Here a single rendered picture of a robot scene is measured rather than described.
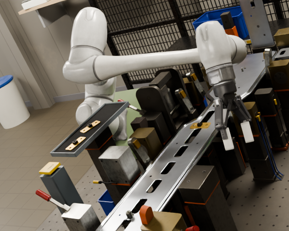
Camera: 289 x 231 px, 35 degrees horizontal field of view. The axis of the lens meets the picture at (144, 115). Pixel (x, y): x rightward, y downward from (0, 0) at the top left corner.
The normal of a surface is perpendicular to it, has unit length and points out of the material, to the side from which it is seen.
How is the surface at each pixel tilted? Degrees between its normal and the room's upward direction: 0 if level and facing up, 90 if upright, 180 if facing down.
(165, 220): 0
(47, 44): 90
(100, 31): 79
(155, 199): 0
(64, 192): 90
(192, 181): 0
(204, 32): 53
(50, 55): 90
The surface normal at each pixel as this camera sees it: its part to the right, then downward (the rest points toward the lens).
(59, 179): 0.78, -0.04
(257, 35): -0.51, 0.54
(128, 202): -0.36, -0.84
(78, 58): -0.46, -0.15
